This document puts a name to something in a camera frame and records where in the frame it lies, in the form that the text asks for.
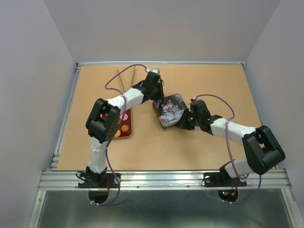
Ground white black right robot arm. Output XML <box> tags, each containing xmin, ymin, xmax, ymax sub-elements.
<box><xmin>176</xmin><ymin>100</ymin><xmax>285</xmax><ymax>185</ymax></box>

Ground aluminium front rail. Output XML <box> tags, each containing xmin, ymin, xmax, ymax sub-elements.
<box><xmin>38</xmin><ymin>170</ymin><xmax>292</xmax><ymax>191</ymax></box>

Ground pink round cookie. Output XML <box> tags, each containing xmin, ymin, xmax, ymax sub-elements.
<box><xmin>120</xmin><ymin>114</ymin><xmax>128</xmax><ymax>121</ymax></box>

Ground red rectangular tray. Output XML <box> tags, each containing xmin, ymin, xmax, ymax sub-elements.
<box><xmin>114</xmin><ymin>109</ymin><xmax>132</xmax><ymax>139</ymax></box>

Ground gold square tin box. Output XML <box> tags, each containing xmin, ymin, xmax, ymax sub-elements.
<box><xmin>152</xmin><ymin>100</ymin><xmax>184</xmax><ymax>130</ymax></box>

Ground aluminium table edge rail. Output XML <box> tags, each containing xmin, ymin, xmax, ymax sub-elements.
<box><xmin>76</xmin><ymin>61</ymin><xmax>245</xmax><ymax>71</ymax></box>

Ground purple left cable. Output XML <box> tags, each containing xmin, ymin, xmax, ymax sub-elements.
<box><xmin>104</xmin><ymin>64</ymin><xmax>152</xmax><ymax>207</ymax></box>

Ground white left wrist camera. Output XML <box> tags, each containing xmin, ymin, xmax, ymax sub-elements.
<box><xmin>151</xmin><ymin>68</ymin><xmax>160</xmax><ymax>74</ymax></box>

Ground small round tan cookie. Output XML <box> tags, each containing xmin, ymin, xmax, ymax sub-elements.
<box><xmin>121</xmin><ymin>125</ymin><xmax>129</xmax><ymax>132</ymax></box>

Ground large round tan cookie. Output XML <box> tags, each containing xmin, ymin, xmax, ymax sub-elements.
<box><xmin>114</xmin><ymin>130</ymin><xmax>121</xmax><ymax>138</ymax></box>

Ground metal tongs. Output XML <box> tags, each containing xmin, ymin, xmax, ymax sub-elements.
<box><xmin>117</xmin><ymin>66</ymin><xmax>136</xmax><ymax>93</ymax></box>

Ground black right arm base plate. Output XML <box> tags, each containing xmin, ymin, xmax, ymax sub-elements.
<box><xmin>201</xmin><ymin>171</ymin><xmax>247</xmax><ymax>188</ymax></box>

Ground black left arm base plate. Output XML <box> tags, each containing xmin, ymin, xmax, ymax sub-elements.
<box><xmin>75</xmin><ymin>172</ymin><xmax>118</xmax><ymax>189</ymax></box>

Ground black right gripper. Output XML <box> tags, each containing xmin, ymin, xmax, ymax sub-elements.
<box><xmin>174</xmin><ymin>108</ymin><xmax>200</xmax><ymax>130</ymax></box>

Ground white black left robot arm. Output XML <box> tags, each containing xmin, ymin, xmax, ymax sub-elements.
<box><xmin>84</xmin><ymin>68</ymin><xmax>164</xmax><ymax>188</ymax></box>

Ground gold tin lid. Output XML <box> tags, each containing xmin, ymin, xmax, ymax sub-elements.
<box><xmin>152</xmin><ymin>93</ymin><xmax>187</xmax><ymax>130</ymax></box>

